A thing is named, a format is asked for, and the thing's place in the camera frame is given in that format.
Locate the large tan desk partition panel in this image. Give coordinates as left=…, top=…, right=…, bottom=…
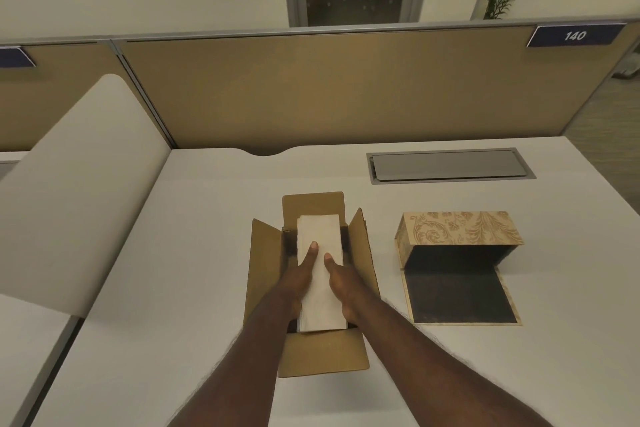
left=110, top=17, right=640, bottom=158

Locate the green potted plant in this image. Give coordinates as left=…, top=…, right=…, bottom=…
left=482, top=0, right=516, bottom=21

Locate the person's right hand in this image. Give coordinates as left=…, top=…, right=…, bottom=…
left=323, top=253, right=387, bottom=325

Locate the brown cardboard box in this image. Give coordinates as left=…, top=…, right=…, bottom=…
left=243, top=191, right=380, bottom=379

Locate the person's right forearm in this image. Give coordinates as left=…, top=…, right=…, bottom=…
left=354, top=292, right=552, bottom=427

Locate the small tan desk partition panel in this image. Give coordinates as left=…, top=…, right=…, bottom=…
left=0, top=40, right=177, bottom=152

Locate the white curved side divider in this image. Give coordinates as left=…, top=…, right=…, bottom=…
left=0, top=73, right=174, bottom=318

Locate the person's left forearm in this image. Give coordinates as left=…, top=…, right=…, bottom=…
left=166, top=298, right=303, bottom=427

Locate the white paper tissue stack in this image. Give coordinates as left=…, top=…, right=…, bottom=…
left=296, top=213, right=350, bottom=334

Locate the beige floral patterned box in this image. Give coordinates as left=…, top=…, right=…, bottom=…
left=394, top=211, right=525, bottom=327

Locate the blue partition number label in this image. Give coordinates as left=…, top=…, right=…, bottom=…
left=526, top=23, right=628, bottom=48
left=0, top=46, right=37, bottom=68

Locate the person's left hand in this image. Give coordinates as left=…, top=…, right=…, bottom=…
left=264, top=241, right=320, bottom=323

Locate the grey metal desk cable cover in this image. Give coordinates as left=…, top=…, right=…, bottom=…
left=366, top=148, right=537, bottom=185

